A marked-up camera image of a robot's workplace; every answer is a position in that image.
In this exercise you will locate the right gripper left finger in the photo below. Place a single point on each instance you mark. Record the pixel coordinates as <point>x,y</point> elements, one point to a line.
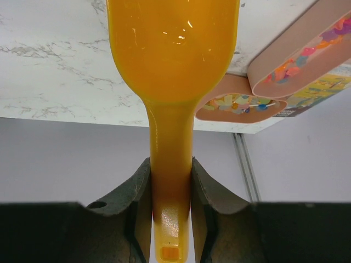
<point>114,228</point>

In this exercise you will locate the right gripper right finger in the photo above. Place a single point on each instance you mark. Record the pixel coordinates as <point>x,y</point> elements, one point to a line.
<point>227,228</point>

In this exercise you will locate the yellow plastic scoop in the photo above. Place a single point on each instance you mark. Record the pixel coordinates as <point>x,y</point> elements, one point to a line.
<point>171,54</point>

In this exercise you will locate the pink tray of gummy candies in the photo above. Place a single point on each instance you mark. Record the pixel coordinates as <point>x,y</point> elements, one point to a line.
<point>316,43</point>

